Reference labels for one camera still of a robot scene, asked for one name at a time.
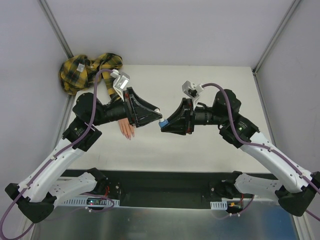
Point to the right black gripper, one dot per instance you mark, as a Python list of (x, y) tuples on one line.
[(188, 116)]

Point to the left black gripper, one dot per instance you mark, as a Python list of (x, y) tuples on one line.
[(128, 108)]

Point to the blue nail polish bottle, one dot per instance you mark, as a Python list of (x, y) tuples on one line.
[(162, 123)]

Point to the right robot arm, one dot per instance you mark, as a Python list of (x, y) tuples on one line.
[(293, 188)]

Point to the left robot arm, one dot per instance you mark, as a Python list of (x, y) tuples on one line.
[(39, 194)]

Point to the mannequin hand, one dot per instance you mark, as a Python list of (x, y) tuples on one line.
[(126, 129)]

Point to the yellow plaid shirt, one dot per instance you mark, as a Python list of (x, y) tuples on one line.
[(79, 72)]

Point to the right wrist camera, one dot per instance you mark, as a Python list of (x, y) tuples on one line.
[(193, 91)]

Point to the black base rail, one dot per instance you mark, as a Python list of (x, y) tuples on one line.
[(172, 190)]

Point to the right white cable duct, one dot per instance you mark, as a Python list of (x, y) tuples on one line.
[(226, 204)]

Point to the white cable duct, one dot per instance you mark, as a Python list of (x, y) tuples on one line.
[(226, 204), (92, 201)]

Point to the left white cable duct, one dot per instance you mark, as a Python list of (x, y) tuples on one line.
[(92, 201)]

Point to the right aluminium frame post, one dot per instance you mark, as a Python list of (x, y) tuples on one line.
[(293, 7)]

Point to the aluminium frame post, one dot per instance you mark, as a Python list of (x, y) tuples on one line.
[(293, 7), (55, 27)]

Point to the left aluminium frame post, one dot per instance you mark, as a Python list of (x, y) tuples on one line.
[(55, 27)]

